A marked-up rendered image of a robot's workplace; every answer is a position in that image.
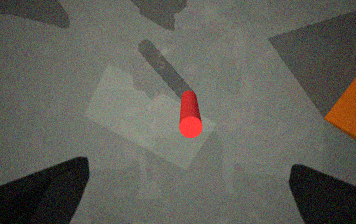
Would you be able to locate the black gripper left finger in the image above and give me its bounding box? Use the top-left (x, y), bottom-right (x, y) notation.
top-left (0, 156), bottom-right (89, 224)

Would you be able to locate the red peg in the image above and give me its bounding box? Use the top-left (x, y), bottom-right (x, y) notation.
top-left (179, 91), bottom-right (202, 138)

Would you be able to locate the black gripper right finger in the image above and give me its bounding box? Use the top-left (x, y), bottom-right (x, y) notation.
top-left (289, 164), bottom-right (356, 224)

